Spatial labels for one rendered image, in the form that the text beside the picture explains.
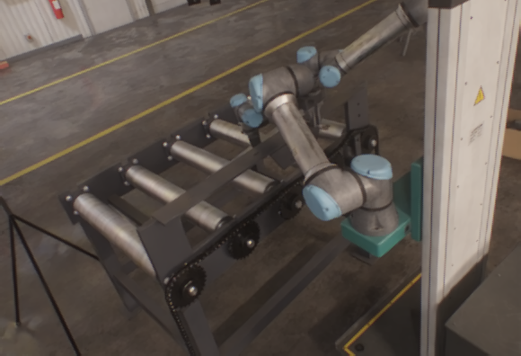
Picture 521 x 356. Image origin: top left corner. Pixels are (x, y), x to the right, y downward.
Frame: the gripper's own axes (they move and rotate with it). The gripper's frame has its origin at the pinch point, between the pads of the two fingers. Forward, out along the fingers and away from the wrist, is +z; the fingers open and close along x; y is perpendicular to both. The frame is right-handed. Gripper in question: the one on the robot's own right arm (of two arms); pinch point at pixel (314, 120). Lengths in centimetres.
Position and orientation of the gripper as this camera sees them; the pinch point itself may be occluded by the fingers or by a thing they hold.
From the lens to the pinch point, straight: 180.9
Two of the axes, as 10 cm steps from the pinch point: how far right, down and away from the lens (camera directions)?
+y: 7.0, 2.7, -6.6
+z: 1.7, 8.3, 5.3
